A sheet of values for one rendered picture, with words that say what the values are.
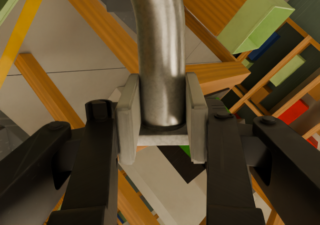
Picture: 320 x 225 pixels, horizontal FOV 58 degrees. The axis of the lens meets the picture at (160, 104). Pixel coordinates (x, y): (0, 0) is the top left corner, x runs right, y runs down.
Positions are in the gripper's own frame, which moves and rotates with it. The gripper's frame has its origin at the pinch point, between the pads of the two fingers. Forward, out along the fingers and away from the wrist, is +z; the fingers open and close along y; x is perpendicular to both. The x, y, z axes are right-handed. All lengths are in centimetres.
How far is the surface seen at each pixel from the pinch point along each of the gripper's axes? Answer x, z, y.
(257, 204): -408, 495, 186
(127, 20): 4.7, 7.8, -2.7
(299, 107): -174, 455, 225
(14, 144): -4.5, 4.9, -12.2
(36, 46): -19, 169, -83
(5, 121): -2.8, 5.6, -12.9
